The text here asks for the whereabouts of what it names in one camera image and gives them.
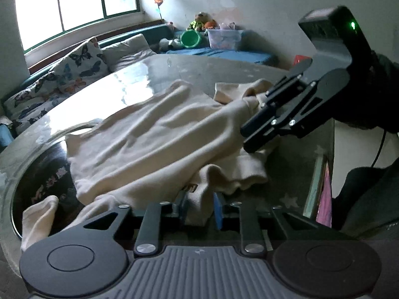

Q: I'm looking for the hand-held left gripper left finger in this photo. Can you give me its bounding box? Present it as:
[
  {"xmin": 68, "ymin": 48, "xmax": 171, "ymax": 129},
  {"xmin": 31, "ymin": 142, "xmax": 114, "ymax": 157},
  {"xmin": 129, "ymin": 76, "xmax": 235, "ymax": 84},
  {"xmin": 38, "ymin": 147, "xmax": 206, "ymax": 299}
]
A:
[{"xmin": 84, "ymin": 191, "xmax": 189, "ymax": 257}]

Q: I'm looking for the round black cooktop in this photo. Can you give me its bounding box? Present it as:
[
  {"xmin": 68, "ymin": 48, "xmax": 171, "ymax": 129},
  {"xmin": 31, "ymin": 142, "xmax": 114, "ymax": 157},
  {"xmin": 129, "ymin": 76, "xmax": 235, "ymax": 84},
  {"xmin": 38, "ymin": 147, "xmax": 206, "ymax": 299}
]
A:
[{"xmin": 11, "ymin": 125, "xmax": 94, "ymax": 240}]

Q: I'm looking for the green plastic bucket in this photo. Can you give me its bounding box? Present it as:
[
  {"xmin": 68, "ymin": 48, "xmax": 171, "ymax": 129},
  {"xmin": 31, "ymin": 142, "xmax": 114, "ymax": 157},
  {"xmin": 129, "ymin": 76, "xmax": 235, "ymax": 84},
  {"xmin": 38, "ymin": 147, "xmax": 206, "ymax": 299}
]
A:
[{"xmin": 180, "ymin": 29, "xmax": 202, "ymax": 49}]

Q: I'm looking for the person's dark clothing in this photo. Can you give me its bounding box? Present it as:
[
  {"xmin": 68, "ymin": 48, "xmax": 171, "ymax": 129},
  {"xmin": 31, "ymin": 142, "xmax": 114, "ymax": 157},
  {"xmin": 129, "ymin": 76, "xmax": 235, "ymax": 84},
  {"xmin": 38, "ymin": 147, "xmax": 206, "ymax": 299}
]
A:
[{"xmin": 332, "ymin": 165, "xmax": 399, "ymax": 240}]

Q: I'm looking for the clear plastic storage box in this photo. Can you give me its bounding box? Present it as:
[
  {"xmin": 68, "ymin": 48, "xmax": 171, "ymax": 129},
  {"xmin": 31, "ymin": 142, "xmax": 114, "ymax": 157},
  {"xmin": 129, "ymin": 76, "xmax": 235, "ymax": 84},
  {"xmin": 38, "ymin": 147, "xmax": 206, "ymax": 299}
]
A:
[{"xmin": 206, "ymin": 28, "xmax": 244, "ymax": 51}]

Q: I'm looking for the butterfly print pillow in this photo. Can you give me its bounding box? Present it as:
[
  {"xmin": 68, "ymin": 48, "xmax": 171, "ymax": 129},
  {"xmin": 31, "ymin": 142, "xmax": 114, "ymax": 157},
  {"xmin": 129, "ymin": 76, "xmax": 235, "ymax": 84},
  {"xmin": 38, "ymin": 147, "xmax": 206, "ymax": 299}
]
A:
[{"xmin": 47, "ymin": 37, "xmax": 109, "ymax": 95}]

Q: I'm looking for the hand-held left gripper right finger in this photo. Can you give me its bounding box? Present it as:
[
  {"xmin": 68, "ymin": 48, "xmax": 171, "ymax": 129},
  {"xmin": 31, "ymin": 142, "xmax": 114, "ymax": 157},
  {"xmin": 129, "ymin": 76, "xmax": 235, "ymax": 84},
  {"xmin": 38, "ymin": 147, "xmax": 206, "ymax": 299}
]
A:
[{"xmin": 213, "ymin": 192, "xmax": 317, "ymax": 258}]

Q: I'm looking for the black cable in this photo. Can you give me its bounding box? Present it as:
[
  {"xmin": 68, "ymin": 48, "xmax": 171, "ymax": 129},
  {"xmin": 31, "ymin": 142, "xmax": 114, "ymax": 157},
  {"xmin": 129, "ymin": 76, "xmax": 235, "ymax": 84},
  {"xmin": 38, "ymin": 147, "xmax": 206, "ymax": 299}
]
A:
[{"xmin": 371, "ymin": 129, "xmax": 387, "ymax": 169}]

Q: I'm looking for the cream shirt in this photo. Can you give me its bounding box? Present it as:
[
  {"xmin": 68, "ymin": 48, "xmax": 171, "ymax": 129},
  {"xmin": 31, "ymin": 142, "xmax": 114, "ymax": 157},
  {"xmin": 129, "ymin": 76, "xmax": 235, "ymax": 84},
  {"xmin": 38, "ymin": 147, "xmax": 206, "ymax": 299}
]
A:
[{"xmin": 20, "ymin": 79, "xmax": 281, "ymax": 251}]

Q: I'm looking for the colourful pinwheel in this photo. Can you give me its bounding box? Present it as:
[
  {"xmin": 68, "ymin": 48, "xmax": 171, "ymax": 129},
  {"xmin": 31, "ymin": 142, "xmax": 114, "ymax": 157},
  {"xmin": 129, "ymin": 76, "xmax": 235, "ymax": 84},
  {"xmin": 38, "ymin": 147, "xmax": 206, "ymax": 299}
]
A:
[{"xmin": 154, "ymin": 0, "xmax": 167, "ymax": 22}]

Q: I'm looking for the long butterfly print cushion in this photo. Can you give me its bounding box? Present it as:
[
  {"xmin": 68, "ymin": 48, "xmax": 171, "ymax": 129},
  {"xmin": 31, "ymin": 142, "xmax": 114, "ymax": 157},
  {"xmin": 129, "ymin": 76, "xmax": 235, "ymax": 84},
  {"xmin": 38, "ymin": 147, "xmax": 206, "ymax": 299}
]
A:
[{"xmin": 1, "ymin": 81, "xmax": 72, "ymax": 125}]

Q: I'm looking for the pink book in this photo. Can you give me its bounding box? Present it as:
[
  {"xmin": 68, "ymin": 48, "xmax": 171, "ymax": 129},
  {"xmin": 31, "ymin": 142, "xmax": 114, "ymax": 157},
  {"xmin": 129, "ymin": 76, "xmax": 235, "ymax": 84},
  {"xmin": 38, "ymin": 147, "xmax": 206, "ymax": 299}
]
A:
[{"xmin": 316, "ymin": 162, "xmax": 332, "ymax": 228}]

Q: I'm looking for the plain white pillow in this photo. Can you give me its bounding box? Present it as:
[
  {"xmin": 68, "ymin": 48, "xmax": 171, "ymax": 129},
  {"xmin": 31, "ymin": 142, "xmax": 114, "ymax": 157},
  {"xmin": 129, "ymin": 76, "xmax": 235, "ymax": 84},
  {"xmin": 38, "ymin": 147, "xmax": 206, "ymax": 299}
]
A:
[{"xmin": 101, "ymin": 34, "xmax": 156, "ymax": 72}]

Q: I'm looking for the blue sofa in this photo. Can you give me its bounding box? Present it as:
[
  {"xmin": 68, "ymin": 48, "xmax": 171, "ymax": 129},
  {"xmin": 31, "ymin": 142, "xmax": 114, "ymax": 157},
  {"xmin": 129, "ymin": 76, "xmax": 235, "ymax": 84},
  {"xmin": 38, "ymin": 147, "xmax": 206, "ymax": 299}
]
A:
[{"xmin": 0, "ymin": 22, "xmax": 278, "ymax": 150}]

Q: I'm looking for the green book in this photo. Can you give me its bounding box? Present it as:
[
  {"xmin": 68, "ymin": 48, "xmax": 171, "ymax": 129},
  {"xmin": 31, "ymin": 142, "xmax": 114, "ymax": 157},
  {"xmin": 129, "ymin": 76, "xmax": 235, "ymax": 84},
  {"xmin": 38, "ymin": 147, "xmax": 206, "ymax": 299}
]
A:
[{"xmin": 304, "ymin": 154, "xmax": 326, "ymax": 219}]

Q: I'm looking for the white plush toy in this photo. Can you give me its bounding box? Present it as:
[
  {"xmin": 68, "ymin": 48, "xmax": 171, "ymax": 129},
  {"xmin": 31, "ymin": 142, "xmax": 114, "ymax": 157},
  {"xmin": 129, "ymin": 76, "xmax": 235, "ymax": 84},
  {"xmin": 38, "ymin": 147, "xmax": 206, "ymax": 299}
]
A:
[{"xmin": 159, "ymin": 37, "xmax": 181, "ymax": 52}]

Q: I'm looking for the green framed window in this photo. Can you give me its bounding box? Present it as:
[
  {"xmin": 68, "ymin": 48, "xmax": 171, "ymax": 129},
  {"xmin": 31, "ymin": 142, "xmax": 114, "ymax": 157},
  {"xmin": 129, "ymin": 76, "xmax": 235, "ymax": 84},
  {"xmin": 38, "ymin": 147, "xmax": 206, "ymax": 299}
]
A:
[{"xmin": 15, "ymin": 0, "xmax": 145, "ymax": 52}]

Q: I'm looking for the yellow green plush toy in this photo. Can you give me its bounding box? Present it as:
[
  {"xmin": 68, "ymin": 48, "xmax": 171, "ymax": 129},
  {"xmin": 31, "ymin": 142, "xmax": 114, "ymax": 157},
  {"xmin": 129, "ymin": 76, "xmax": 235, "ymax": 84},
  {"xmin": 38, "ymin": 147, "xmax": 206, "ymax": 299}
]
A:
[{"xmin": 187, "ymin": 12, "xmax": 208, "ymax": 32}]

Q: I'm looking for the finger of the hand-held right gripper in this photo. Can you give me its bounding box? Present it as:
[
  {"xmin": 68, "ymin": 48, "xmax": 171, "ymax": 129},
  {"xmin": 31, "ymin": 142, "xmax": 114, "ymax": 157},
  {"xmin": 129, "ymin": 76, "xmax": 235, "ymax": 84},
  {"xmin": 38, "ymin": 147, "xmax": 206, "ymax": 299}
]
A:
[
  {"xmin": 240, "ymin": 59, "xmax": 313, "ymax": 135},
  {"xmin": 243, "ymin": 98, "xmax": 316, "ymax": 154}
]

